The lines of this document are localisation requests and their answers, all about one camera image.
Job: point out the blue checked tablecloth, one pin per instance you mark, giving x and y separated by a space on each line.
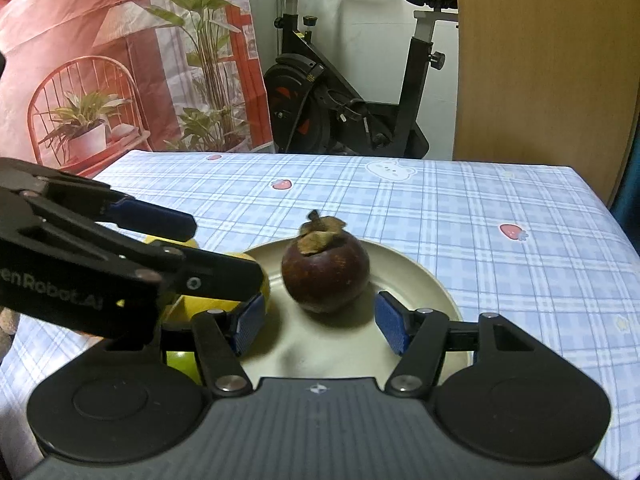
450 200

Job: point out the wooden board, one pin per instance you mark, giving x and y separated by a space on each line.
540 60

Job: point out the blue curtain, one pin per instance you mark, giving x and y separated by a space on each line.
631 195

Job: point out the printed room backdrop cloth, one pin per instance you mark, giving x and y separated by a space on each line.
75 20

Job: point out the yellow lemon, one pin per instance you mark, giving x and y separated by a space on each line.
190 244
215 306

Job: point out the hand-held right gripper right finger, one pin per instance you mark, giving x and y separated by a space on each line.
392 325

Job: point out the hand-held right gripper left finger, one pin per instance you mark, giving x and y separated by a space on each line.
250 322

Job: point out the black exercise bike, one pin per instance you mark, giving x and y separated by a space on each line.
310 85

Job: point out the beige round plate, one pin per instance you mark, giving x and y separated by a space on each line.
350 330

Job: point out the dark purple mangosteen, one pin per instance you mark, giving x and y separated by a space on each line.
325 270

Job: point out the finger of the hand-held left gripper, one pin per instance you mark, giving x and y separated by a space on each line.
215 275
150 217

